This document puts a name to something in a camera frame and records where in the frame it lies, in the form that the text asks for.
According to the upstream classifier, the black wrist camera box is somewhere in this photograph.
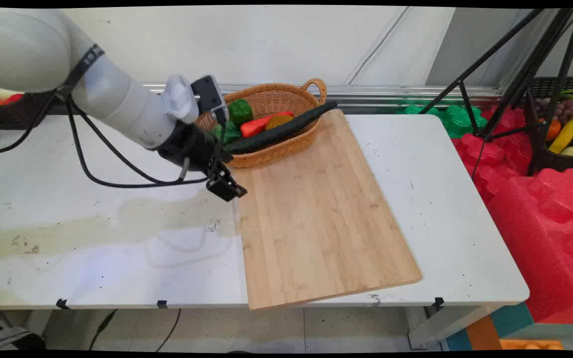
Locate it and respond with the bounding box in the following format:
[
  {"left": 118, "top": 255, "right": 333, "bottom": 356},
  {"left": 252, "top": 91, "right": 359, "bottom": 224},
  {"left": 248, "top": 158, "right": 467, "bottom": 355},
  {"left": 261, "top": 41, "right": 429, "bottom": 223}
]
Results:
[{"left": 191, "top": 75, "right": 230, "bottom": 125}]

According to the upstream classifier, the white table leg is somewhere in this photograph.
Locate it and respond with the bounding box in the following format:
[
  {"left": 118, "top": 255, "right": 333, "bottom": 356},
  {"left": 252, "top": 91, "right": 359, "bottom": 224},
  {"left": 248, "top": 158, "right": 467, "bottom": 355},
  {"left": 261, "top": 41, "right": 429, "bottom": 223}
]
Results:
[{"left": 406, "top": 304, "right": 501, "bottom": 350}]

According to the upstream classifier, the long yellow banana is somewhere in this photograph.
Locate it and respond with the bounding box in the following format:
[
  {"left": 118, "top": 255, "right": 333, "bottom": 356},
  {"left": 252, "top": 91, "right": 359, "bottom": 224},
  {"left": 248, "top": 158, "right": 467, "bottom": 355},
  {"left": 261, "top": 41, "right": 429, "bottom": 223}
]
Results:
[{"left": 549, "top": 113, "right": 573, "bottom": 154}]

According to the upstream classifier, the red orange pepper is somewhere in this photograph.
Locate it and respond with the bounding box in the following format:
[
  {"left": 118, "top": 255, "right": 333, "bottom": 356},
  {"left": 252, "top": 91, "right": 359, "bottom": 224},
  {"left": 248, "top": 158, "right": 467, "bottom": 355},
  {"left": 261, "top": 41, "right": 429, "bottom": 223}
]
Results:
[{"left": 240, "top": 111, "right": 294, "bottom": 139}]

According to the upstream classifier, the green foam sheet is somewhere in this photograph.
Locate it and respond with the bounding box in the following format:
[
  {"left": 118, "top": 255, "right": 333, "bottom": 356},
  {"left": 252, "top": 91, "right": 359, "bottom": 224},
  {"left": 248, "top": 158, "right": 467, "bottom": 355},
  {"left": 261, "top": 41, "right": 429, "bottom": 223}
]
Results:
[{"left": 396, "top": 103, "right": 488, "bottom": 139}]

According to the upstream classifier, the dark woven fruit basket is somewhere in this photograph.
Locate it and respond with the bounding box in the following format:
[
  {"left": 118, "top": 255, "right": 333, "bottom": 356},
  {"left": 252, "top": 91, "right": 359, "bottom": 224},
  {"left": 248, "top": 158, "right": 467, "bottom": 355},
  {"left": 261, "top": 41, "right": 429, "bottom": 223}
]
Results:
[{"left": 524, "top": 76, "right": 573, "bottom": 175}]

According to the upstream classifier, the orange brown potato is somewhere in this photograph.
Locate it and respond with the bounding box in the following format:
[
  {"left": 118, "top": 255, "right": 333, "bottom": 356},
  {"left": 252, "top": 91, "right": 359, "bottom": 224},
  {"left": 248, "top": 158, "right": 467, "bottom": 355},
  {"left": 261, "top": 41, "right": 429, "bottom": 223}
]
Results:
[{"left": 265, "top": 114, "right": 295, "bottom": 132}]

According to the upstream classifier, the teal and orange floor mat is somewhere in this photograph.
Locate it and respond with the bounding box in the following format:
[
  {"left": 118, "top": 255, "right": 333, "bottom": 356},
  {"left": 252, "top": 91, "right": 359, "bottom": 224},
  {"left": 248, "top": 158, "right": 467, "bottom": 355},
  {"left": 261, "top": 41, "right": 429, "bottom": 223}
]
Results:
[{"left": 446, "top": 302, "right": 536, "bottom": 351}]

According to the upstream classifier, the orange fruit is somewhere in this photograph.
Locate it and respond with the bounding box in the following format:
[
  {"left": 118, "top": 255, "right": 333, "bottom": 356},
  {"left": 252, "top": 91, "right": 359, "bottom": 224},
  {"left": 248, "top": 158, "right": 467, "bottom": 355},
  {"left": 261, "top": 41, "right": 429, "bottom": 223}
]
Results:
[{"left": 545, "top": 119, "right": 563, "bottom": 142}]

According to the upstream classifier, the purple grape bunch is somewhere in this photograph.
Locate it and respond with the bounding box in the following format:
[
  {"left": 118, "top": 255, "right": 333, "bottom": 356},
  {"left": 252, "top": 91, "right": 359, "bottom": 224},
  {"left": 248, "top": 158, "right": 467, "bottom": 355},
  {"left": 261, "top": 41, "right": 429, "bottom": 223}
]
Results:
[{"left": 535, "top": 98, "right": 573, "bottom": 125}]

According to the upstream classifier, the black tripod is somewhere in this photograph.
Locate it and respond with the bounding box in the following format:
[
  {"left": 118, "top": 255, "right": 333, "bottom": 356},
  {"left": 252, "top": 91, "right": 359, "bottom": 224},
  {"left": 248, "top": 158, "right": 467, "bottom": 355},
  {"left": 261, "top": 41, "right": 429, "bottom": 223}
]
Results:
[{"left": 418, "top": 7, "right": 573, "bottom": 178}]

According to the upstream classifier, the long dark green cucumber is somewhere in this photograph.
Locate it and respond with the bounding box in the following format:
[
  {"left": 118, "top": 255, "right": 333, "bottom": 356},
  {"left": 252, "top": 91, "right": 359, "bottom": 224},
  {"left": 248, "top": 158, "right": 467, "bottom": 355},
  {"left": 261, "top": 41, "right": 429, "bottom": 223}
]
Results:
[{"left": 223, "top": 101, "right": 338, "bottom": 155}]

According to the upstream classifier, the thin black camera cable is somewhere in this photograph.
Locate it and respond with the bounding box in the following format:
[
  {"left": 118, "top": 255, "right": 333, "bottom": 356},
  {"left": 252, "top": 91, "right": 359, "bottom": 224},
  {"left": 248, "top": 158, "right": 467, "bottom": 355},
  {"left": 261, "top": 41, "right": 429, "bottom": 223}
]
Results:
[{"left": 209, "top": 112, "right": 228, "bottom": 177}]

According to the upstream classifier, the bamboo cutting board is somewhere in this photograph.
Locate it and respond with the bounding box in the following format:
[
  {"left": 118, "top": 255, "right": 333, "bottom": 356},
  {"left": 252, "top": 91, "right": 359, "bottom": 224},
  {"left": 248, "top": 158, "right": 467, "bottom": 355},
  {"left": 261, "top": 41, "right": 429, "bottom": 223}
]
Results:
[{"left": 232, "top": 109, "right": 423, "bottom": 311}]

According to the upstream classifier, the dark woven vegetable basket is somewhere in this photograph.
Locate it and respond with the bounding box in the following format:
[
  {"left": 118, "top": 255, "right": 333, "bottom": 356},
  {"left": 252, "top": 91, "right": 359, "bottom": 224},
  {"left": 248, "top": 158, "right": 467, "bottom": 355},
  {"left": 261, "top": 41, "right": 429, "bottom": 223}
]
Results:
[{"left": 0, "top": 91, "right": 59, "bottom": 133}]

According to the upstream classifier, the grey base unit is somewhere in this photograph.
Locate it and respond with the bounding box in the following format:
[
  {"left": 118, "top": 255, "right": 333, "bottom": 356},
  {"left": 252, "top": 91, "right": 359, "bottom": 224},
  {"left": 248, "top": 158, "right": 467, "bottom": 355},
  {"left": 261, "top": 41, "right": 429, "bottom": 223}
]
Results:
[{"left": 0, "top": 291, "right": 46, "bottom": 351}]

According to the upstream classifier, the oval wicker basket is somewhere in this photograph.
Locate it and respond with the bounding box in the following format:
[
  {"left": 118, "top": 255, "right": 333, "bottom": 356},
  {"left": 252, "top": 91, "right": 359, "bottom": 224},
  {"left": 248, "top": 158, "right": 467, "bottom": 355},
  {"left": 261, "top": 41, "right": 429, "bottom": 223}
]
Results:
[{"left": 194, "top": 78, "right": 328, "bottom": 169}]

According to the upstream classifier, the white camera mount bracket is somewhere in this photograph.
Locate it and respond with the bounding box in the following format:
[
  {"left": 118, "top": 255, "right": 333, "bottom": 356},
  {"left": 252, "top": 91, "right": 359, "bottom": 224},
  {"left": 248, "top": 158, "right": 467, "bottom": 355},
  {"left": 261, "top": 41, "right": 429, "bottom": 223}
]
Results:
[{"left": 162, "top": 75, "right": 200, "bottom": 125}]

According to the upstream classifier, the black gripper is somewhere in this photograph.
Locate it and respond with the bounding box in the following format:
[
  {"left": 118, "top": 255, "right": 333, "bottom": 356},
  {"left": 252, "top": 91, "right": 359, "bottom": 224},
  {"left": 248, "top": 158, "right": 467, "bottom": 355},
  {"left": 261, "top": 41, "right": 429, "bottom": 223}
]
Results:
[{"left": 159, "top": 122, "right": 248, "bottom": 202}]

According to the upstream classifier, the thin black floor cable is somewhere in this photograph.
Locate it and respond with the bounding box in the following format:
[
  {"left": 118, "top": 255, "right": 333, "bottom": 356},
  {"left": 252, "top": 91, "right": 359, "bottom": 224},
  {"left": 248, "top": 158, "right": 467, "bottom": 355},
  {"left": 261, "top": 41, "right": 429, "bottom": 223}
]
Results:
[{"left": 156, "top": 308, "right": 182, "bottom": 353}]

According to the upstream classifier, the black floor cable with plug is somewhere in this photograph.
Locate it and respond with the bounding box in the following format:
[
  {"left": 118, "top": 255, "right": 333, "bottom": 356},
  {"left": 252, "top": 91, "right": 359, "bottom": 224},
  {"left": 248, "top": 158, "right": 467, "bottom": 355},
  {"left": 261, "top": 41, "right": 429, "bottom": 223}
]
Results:
[{"left": 89, "top": 308, "right": 118, "bottom": 351}]

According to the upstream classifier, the red foam sheet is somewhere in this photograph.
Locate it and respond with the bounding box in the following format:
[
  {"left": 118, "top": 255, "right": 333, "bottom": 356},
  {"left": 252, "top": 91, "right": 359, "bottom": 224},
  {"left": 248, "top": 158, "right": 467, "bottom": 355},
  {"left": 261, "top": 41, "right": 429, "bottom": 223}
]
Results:
[{"left": 452, "top": 104, "right": 573, "bottom": 325}]

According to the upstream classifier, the black strap on arm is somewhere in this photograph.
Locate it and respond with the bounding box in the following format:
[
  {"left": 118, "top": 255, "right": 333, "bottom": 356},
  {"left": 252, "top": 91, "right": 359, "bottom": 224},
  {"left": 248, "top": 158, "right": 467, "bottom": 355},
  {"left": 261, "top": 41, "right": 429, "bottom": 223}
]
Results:
[{"left": 59, "top": 44, "right": 105, "bottom": 98}]

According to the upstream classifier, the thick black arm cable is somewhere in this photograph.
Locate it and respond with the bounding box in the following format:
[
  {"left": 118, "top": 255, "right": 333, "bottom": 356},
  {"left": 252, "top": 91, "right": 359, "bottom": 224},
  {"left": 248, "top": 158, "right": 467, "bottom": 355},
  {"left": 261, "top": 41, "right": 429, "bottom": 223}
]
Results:
[{"left": 0, "top": 89, "right": 210, "bottom": 189}]

